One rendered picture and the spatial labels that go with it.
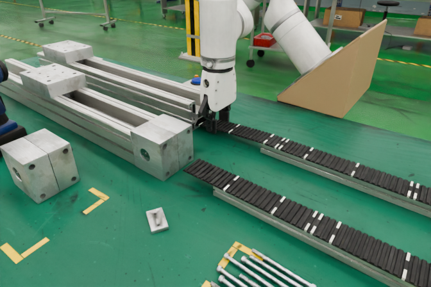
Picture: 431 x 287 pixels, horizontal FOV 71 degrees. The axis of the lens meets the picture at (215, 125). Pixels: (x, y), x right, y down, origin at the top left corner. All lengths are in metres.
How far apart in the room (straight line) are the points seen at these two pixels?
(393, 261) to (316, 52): 0.69
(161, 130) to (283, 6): 0.62
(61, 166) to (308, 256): 0.49
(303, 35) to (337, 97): 0.24
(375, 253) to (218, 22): 0.51
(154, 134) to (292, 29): 0.61
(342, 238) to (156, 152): 0.37
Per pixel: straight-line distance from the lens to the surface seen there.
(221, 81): 0.73
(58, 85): 0.93
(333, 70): 0.92
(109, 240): 0.57
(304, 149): 0.72
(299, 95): 0.99
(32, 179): 0.66
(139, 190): 0.65
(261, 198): 0.57
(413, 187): 0.70
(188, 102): 0.79
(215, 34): 0.69
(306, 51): 1.04
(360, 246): 0.54
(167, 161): 0.64
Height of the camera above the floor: 1.20
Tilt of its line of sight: 29 degrees down
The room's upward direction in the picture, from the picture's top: straight up
